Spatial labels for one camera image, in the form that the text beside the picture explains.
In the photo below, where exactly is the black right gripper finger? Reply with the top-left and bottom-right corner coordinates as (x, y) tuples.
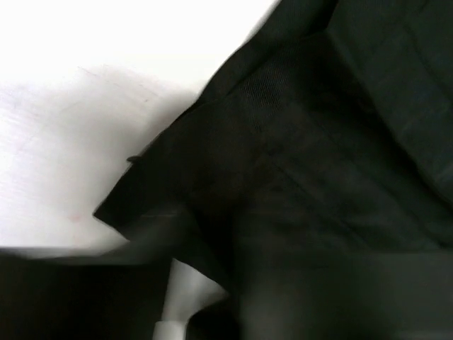
(1, 250), (171, 339)

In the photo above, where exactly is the black pleated skirt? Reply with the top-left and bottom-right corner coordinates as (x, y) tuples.
(94, 1), (452, 339)

